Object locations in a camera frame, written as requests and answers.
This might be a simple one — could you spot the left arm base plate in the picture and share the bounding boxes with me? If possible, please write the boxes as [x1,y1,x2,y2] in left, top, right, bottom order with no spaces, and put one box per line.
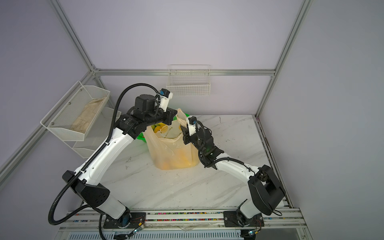
[103,212,147,229]

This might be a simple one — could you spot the upper white mesh shelf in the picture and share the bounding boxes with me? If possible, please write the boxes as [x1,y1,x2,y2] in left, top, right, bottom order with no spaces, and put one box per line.
[40,82,110,142]

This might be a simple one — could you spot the green plastic basket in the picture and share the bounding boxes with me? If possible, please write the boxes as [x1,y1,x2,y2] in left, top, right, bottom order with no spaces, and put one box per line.
[137,114,190,143]

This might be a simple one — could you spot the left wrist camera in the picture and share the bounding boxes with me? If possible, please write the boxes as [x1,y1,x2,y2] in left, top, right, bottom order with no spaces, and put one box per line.
[159,89,173,112]

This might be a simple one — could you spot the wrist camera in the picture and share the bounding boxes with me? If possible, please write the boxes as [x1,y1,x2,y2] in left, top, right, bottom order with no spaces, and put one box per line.
[187,116,197,136]
[159,89,173,112]

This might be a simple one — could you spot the banana print plastic bag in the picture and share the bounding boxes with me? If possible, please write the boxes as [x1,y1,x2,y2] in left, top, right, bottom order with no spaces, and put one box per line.
[143,109,200,170]

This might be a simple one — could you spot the white wire wall basket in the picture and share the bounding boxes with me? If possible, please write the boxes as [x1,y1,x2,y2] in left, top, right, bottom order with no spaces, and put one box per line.
[166,65,211,97]

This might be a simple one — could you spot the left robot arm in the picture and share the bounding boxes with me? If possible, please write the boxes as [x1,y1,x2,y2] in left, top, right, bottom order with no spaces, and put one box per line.
[48,83,177,228]

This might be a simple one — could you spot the aluminium mounting rail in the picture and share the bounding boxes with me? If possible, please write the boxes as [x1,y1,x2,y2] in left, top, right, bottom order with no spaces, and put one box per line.
[59,208,308,232]

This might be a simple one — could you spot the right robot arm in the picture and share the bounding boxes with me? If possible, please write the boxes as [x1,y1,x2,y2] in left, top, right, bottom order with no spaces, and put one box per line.
[181,117,286,227]

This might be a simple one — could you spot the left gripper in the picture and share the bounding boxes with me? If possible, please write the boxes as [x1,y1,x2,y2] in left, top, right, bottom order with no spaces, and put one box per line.
[145,107,178,128]

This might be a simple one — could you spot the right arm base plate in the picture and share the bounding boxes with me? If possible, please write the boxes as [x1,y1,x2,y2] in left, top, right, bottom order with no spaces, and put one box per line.
[223,211,265,228]

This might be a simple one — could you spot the beige cloth in shelf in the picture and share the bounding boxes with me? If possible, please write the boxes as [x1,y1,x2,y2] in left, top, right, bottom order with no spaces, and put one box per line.
[70,97,106,134]

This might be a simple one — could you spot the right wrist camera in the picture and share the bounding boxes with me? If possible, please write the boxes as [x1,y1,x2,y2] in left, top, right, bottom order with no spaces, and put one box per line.
[187,116,197,136]

